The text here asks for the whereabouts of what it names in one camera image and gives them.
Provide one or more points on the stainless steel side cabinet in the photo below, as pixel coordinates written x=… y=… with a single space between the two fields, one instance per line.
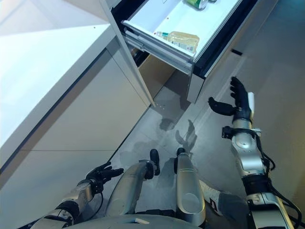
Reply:
x=262 y=35

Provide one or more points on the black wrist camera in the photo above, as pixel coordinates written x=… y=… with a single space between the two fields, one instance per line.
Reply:
x=227 y=132
x=97 y=184

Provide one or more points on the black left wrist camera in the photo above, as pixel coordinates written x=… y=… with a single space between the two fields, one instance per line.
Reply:
x=97 y=184

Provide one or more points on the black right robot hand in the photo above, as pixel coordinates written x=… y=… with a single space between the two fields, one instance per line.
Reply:
x=241 y=105

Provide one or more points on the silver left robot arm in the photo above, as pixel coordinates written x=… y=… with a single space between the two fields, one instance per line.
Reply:
x=71 y=202

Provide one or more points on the silver robot torso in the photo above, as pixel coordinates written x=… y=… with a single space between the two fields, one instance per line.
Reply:
x=131 y=221

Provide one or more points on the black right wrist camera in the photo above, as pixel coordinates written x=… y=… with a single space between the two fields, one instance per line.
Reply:
x=227 y=132

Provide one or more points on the tall white side panel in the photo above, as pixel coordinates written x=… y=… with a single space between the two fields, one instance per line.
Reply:
x=128 y=52

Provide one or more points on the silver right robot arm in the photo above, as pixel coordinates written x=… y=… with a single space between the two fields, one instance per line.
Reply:
x=250 y=155

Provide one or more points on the grey trouser leg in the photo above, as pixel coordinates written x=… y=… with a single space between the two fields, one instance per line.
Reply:
x=233 y=210

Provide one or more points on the yellow juice bottle white cap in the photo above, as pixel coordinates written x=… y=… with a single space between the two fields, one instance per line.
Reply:
x=183 y=40

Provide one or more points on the stainless steel fridge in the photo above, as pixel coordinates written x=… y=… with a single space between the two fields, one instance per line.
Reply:
x=157 y=71

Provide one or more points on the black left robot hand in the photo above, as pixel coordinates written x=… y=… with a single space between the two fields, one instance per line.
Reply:
x=100 y=173

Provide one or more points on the white sneaker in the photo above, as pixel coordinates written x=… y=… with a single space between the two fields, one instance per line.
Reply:
x=209 y=190

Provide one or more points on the white counter cabinet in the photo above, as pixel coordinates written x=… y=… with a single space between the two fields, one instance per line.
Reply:
x=59 y=95

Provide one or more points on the white fridge drawer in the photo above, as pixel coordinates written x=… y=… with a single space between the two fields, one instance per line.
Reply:
x=181 y=21

